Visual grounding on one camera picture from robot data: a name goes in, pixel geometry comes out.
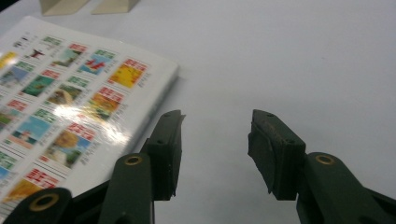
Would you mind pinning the white paper table sheet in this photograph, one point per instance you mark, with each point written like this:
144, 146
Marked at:
280, 62

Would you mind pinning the white book with picture grid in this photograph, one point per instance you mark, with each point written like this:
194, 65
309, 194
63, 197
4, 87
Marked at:
93, 77

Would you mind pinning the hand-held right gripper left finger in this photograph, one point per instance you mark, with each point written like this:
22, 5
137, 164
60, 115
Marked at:
162, 161

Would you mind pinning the wooden expandable book rack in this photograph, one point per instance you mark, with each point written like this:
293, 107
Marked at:
62, 6

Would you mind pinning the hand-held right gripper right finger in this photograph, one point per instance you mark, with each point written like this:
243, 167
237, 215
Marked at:
280, 161

